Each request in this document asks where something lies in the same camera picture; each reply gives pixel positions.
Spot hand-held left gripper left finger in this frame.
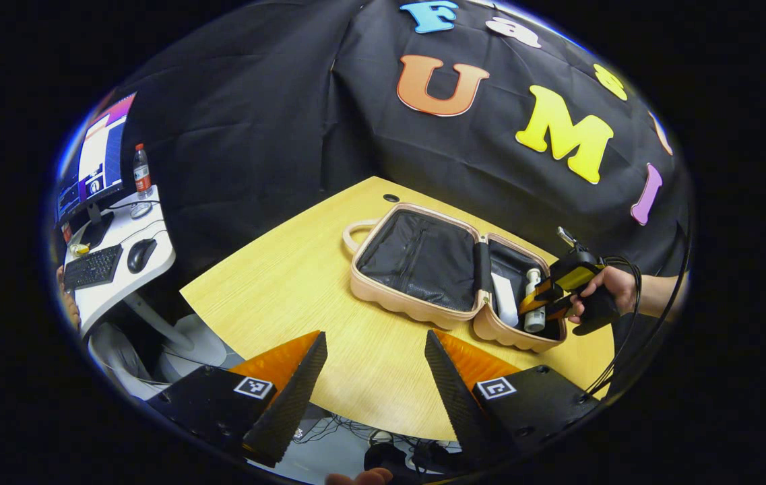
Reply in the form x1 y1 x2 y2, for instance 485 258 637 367
147 330 328 467

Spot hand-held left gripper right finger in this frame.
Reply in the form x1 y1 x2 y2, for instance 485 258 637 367
424 329 600 472

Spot white pump bottle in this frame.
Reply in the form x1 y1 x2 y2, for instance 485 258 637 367
523 267 547 333

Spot white squeeze tube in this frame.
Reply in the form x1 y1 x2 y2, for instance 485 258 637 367
490 271 520 329

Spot beige pink hard-shell suitcase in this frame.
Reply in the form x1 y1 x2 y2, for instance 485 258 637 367
342 202 569 354

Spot white furniture base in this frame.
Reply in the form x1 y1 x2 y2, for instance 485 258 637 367
88 296 228 399

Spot white desk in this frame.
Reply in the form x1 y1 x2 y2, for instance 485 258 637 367
59 185 177 337

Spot black computer mouse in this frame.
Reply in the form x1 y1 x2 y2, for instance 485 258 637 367
127 238 158 273

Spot black keyboard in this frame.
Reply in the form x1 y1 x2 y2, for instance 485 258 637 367
63 244 124 292

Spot plastic bottle red label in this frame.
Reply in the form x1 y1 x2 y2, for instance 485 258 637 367
132 143 154 201

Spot black backdrop cloth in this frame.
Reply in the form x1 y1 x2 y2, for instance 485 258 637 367
110 0 693 284

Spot computer monitor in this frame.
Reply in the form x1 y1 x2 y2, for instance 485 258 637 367
54 93 137 250

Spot black floor cables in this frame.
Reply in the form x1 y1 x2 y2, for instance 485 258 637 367
292 408 468 476

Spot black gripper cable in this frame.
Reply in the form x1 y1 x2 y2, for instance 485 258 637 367
581 219 692 399

